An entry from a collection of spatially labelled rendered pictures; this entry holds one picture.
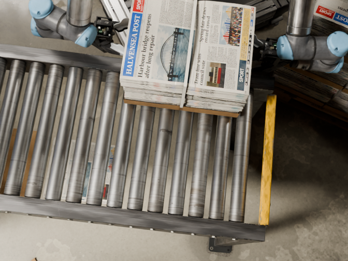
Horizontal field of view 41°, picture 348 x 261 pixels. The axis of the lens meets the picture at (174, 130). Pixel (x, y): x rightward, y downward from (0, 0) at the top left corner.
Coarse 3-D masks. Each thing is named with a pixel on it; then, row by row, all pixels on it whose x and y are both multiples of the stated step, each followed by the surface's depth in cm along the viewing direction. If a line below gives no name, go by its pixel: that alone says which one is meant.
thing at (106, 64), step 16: (0, 48) 158; (16, 48) 158; (32, 48) 158; (48, 64) 159; (64, 64) 157; (80, 64) 158; (96, 64) 158; (112, 64) 158; (256, 80) 159; (272, 80) 159; (256, 96) 165
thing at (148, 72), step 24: (144, 0) 139; (168, 0) 139; (144, 24) 137; (168, 24) 137; (144, 48) 135; (168, 48) 135; (144, 72) 133; (168, 72) 133; (144, 96) 146; (168, 96) 143
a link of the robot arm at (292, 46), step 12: (300, 0) 140; (312, 0) 140; (288, 12) 145; (300, 12) 141; (312, 12) 143; (288, 24) 146; (300, 24) 143; (288, 36) 146; (300, 36) 145; (312, 36) 149; (288, 48) 146; (300, 48) 146; (312, 48) 147
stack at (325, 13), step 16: (320, 0) 165; (336, 0) 165; (320, 16) 163; (336, 16) 163; (320, 32) 171; (288, 80) 218; (304, 80) 212; (336, 80) 199; (288, 96) 233; (320, 96) 219; (336, 96) 212; (320, 112) 239
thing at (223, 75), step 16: (208, 16) 139; (224, 16) 139; (240, 16) 139; (208, 32) 137; (224, 32) 137; (240, 32) 137; (208, 48) 136; (224, 48) 136; (240, 48) 136; (208, 64) 135; (224, 64) 135; (240, 64) 135; (208, 80) 133; (224, 80) 133; (240, 80) 134; (208, 96) 137; (224, 96) 137; (240, 96) 135
